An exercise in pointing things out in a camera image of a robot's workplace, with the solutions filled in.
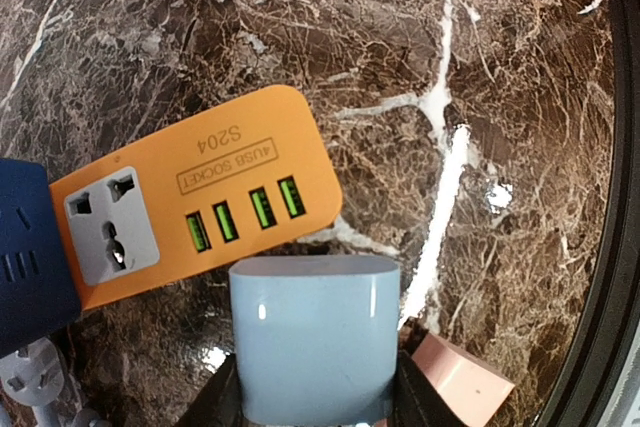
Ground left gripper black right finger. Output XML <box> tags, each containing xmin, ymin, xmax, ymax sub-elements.
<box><xmin>389</xmin><ymin>351</ymin><xmax>465</xmax><ymax>427</ymax></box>

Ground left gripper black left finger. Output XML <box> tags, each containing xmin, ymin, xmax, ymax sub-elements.
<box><xmin>174</xmin><ymin>359</ymin><xmax>240</xmax><ymax>427</ymax></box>

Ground pink charger plug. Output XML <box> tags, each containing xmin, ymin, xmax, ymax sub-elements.
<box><xmin>412</xmin><ymin>333</ymin><xmax>515</xmax><ymax>427</ymax></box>

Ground light blue charger plug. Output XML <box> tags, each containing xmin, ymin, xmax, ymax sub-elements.
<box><xmin>229</xmin><ymin>255</ymin><xmax>400</xmax><ymax>426</ymax></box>

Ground dark blue cube socket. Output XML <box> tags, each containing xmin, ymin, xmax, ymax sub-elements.
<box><xmin>0</xmin><ymin>158</ymin><xmax>81</xmax><ymax>357</ymax></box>

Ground orange power strip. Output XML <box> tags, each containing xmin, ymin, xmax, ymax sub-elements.
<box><xmin>51</xmin><ymin>85</ymin><xmax>343</xmax><ymax>310</ymax></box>

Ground black front table rail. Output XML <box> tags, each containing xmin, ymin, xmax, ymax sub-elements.
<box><xmin>534</xmin><ymin>0</ymin><xmax>640</xmax><ymax>427</ymax></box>

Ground white power strip cable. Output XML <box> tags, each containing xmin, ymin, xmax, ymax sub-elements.
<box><xmin>0</xmin><ymin>336</ymin><xmax>101</xmax><ymax>427</ymax></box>

